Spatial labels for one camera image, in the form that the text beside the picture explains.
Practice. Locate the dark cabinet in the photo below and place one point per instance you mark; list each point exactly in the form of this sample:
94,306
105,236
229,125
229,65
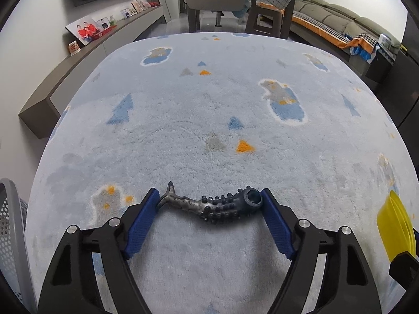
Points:
399,78

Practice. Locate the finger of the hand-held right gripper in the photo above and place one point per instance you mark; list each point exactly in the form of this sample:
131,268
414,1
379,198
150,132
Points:
404,268

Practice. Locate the green bottle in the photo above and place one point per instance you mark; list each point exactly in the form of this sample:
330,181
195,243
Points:
113,22

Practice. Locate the flat red box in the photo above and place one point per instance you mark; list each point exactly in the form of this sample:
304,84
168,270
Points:
102,33

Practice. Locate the yellow plastic bowl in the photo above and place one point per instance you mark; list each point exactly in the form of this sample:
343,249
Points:
392,225

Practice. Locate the cartoon picture frame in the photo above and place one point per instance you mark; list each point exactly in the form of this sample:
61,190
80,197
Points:
137,7

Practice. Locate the orange checkered sofa blanket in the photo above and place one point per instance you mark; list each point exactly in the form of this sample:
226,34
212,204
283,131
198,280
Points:
324,31

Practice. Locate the grey perforated plastic basket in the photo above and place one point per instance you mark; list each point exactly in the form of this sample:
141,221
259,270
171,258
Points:
13,235

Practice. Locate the small portrait photo frame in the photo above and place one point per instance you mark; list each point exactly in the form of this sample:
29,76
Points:
103,24

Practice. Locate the clear storage box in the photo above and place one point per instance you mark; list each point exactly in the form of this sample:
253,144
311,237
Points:
386,42

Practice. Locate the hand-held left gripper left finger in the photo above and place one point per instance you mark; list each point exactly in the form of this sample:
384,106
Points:
144,222

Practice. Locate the pink plush toy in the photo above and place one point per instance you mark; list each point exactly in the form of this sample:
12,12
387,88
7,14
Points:
150,5

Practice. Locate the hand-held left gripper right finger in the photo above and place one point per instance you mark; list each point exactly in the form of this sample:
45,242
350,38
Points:
276,225

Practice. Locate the grey wooden stool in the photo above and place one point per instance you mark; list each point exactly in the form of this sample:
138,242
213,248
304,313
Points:
265,19

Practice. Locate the printed paper cup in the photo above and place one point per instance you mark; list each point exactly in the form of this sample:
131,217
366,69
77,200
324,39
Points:
74,47

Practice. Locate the olive green sofa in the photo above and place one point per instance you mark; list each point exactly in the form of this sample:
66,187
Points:
340,16

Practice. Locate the large family photo frame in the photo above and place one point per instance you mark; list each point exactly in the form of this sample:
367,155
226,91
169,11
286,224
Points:
83,31

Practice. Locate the light blue printed rug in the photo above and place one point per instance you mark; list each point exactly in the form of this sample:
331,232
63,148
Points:
196,130

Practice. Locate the grey floating wall cabinet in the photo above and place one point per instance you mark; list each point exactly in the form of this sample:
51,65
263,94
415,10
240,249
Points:
81,65

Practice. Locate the dark rubber fish toy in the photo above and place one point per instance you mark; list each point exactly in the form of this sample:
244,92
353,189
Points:
212,209

